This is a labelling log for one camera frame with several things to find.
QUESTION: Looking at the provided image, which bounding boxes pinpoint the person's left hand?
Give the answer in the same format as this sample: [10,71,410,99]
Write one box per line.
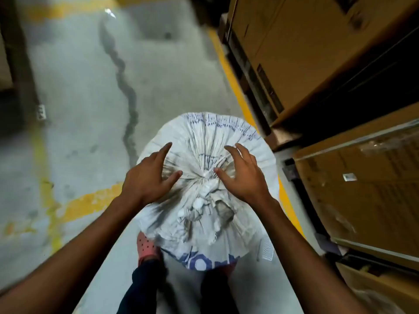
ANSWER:
[121,142,183,210]

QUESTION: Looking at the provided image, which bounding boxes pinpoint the person's right hand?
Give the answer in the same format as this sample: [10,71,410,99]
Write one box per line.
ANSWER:
[213,143,272,210]

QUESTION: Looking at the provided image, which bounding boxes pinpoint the white woven sack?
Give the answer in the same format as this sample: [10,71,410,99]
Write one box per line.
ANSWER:
[134,111,281,272]

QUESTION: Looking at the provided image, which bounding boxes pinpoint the clear ridged plastic tray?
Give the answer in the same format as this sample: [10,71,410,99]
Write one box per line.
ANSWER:
[257,237,275,262]

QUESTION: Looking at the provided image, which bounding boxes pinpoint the person's right forearm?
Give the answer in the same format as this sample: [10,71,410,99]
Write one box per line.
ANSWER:
[252,198,372,314]

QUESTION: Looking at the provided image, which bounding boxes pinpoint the person's left forearm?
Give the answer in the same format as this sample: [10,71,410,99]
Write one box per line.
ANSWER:
[0,194,144,314]

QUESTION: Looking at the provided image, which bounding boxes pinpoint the black pallet foot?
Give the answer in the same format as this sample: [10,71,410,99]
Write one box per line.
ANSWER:
[282,158,300,181]

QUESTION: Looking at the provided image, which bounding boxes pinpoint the wooden pallet block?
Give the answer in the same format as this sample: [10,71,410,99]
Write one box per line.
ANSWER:
[264,126,302,151]

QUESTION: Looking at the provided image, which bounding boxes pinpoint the pink left clog shoe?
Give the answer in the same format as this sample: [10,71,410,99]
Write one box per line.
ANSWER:
[137,231,161,266]

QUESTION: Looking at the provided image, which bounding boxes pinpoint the plastic-wrapped brown cardboard box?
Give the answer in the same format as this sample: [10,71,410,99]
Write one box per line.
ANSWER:
[292,102,419,272]

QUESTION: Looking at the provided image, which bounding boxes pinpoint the tall brown cardboard box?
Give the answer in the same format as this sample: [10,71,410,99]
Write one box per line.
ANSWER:
[225,0,419,126]

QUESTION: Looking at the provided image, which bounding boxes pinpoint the dark rack post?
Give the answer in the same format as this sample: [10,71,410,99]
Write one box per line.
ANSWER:
[0,0,44,134]

